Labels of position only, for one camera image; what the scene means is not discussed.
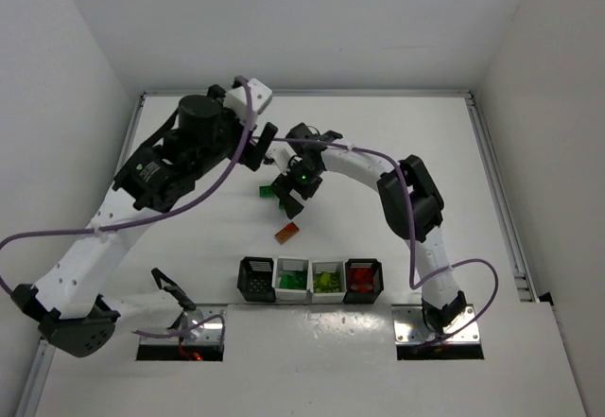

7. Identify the left white bin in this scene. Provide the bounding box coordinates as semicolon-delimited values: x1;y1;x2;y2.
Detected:
273;257;309;303

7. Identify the black bin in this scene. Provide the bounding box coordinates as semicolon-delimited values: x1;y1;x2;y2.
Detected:
237;256;276;304
343;258;384;304

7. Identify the lime curved lego brick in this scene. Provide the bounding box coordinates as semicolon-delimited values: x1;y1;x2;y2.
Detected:
315;272;338;287

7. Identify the long green lego brick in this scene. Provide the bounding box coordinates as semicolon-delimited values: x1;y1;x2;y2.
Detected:
259;185;274;198

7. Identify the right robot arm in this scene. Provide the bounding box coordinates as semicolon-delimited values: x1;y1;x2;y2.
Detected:
269;123;466;335

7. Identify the far right black bin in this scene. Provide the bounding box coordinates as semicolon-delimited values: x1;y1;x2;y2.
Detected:
343;258;384;304

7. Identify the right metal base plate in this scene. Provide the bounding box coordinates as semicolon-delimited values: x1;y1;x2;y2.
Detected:
392;305;481;346

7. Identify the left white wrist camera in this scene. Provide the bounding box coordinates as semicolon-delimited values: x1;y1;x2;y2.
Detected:
223;78;273;123

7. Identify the tan lego plate lower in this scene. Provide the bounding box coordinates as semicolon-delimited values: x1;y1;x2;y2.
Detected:
274;222;300;245

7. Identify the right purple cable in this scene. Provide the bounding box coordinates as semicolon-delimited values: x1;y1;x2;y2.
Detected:
257;136;500;345

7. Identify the white bin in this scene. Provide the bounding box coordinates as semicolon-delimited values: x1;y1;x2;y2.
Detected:
273;257;309;303
309;261;346;304

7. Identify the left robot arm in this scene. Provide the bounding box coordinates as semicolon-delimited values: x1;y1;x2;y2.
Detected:
10;78;277;357

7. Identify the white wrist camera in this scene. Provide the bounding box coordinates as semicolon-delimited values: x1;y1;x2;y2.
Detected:
267;147;295;174
223;78;273;123

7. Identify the far left black bin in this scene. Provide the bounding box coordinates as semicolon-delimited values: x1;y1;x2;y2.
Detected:
237;256;276;304

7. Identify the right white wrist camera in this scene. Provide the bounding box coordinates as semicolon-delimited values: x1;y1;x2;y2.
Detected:
267;147;295;174

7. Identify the metal base plate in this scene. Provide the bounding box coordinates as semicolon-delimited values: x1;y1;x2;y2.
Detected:
392;305;481;346
134;305;227;345

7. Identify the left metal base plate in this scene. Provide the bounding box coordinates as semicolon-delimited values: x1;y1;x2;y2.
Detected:
134;305;227;345

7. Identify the right white bin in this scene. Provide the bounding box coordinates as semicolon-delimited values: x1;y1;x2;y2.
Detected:
309;261;346;304

